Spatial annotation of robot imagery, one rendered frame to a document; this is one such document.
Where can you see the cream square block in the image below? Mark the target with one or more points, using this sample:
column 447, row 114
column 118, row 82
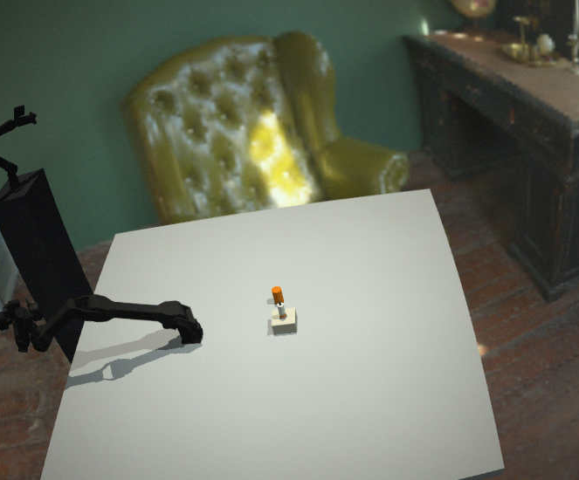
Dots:
column 286, row 325

